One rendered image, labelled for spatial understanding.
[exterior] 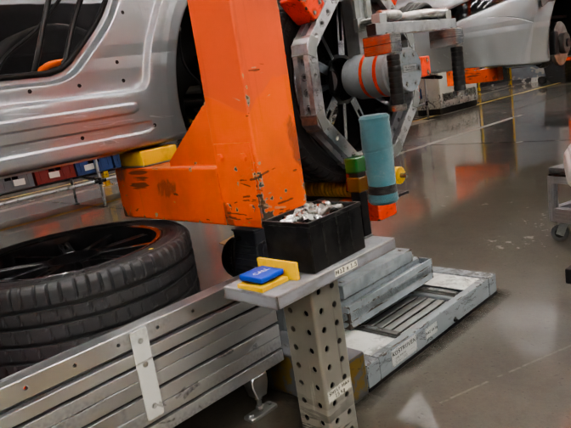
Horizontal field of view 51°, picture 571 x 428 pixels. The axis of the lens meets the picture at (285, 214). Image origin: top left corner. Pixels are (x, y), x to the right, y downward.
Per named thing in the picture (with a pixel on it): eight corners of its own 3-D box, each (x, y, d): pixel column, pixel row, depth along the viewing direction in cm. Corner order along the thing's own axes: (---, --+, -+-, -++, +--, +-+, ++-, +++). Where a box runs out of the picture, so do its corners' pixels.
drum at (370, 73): (368, 98, 194) (363, 53, 191) (426, 91, 179) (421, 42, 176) (342, 103, 184) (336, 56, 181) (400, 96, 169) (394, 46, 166)
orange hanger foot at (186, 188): (165, 204, 207) (145, 104, 199) (269, 210, 170) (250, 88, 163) (123, 216, 195) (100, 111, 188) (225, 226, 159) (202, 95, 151)
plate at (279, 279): (263, 276, 135) (262, 272, 134) (289, 280, 129) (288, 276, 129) (237, 288, 129) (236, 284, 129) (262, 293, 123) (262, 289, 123)
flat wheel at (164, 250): (89, 284, 215) (75, 221, 210) (245, 288, 184) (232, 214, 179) (-92, 372, 158) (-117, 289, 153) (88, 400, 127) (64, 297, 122)
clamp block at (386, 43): (375, 56, 163) (372, 36, 162) (403, 51, 156) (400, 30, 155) (364, 57, 159) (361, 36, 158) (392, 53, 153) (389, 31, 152)
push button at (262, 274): (262, 274, 134) (261, 264, 133) (285, 278, 129) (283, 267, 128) (240, 284, 129) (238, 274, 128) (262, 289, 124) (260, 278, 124)
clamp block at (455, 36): (438, 47, 186) (436, 30, 185) (465, 43, 180) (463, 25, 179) (429, 49, 183) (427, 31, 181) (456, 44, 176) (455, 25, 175)
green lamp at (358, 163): (354, 171, 153) (353, 155, 152) (367, 171, 151) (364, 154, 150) (345, 174, 151) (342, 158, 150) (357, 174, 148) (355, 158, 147)
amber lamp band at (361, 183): (357, 189, 154) (354, 174, 154) (369, 189, 152) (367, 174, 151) (347, 193, 152) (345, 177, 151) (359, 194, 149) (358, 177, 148)
